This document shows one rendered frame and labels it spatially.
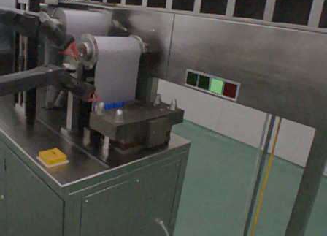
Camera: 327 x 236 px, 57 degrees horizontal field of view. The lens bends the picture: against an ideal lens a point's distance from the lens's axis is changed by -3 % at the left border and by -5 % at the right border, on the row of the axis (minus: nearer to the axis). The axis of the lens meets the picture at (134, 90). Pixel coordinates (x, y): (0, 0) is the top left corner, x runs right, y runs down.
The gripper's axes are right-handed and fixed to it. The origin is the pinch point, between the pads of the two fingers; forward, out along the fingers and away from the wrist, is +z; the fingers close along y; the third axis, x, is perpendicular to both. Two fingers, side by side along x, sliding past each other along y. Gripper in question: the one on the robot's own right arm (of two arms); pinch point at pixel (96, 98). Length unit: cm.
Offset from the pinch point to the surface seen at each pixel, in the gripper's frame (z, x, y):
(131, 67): 9.5, 19.1, 0.3
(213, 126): 276, 46, -91
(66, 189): -16.5, -30.6, 26.0
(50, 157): -16.8, -25.9, 12.0
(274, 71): 16, 34, 57
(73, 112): -1.3, -9.5, -7.8
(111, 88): 4.4, 6.7, 0.2
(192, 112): 273, 53, -127
